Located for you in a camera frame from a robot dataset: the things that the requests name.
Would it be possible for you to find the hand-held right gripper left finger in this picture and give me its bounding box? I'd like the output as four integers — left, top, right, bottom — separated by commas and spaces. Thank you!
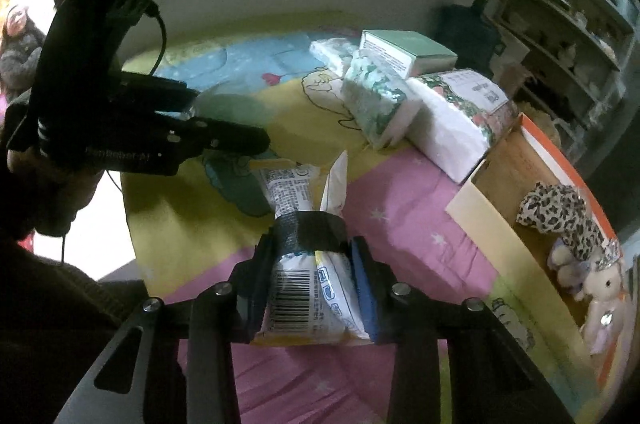
55, 226, 278, 424

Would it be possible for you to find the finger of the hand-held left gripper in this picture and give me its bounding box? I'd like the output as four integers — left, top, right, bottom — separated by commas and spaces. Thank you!
167, 116, 272, 159
114, 71, 201, 119

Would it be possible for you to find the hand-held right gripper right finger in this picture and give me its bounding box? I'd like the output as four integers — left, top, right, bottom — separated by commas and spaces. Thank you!
350, 235, 573, 424

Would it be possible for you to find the white yellow snack packet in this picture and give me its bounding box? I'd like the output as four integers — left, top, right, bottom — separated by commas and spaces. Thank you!
250, 151, 373, 347

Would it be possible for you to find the orange-rimmed cardboard box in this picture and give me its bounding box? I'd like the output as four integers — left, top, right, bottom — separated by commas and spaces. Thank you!
445, 114, 626, 397

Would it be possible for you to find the leopard print plush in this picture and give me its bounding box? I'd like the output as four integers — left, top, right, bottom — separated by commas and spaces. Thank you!
516, 183, 608, 262

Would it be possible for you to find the white bunny plush toy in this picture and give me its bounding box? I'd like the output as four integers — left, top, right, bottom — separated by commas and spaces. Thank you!
580, 239, 626, 355

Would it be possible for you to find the person's left forearm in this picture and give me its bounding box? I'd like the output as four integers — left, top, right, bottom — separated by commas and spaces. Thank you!
0, 224, 151, 424

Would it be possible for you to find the person's left hand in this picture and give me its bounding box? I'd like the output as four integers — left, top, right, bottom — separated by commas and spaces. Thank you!
7, 144, 103, 235

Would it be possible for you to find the cartoon printed bed sheet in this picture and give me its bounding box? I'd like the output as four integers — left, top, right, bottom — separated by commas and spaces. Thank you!
100, 11, 601, 424

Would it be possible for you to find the white tissue pack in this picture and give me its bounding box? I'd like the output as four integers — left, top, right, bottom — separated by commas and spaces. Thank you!
309, 38, 363, 74

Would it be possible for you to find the teal patterned tissue pack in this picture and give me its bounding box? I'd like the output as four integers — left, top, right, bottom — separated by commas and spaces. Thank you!
341, 51, 423, 149

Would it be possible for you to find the floral tissue pack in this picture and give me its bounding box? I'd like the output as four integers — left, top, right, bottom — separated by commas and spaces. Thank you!
405, 68, 518, 183

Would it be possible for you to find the light green box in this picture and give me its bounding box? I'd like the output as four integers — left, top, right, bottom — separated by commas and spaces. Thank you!
360, 30, 458, 77

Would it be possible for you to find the round straw hat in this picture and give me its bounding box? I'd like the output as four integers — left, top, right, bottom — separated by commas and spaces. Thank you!
525, 106, 563, 145

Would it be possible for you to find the green water jug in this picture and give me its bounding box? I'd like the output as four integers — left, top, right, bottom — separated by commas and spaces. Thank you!
440, 0, 501, 64

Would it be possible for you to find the white sack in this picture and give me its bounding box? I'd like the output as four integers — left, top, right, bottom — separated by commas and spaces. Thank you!
492, 26, 531, 84

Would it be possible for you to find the white metal shelf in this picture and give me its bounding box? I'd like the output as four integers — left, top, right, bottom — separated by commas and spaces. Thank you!
480, 0, 640, 145

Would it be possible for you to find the black cable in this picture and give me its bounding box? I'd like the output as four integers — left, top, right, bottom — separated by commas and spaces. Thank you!
147, 4, 168, 77

